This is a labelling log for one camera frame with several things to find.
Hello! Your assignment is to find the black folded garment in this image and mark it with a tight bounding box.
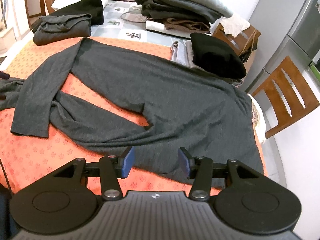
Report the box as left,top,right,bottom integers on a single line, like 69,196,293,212
50,0,104,25

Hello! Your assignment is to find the orange flower-pattern mat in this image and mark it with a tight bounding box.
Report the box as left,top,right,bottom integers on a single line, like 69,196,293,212
0,36,269,197

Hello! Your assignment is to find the dark grey long-sleeve garment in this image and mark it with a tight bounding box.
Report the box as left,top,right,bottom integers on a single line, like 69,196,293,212
1,38,264,182

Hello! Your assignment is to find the brown wooden chair right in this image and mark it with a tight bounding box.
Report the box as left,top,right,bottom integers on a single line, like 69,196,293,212
252,56,319,139

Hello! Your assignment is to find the silver refrigerator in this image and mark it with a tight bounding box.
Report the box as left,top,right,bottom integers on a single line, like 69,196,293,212
240,0,319,92

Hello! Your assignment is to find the folded dark grey garment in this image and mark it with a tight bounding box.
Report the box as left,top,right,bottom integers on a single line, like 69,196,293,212
33,14,92,46

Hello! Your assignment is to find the black folded sweater stack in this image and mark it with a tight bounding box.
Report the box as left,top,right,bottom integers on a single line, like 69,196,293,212
190,33,247,80

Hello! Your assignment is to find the pile of dark clothes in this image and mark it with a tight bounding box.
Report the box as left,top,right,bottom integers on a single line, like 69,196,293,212
134,0,233,34

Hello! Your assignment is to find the grey folded garment under stack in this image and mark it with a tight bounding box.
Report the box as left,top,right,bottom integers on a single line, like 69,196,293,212
170,39,245,88

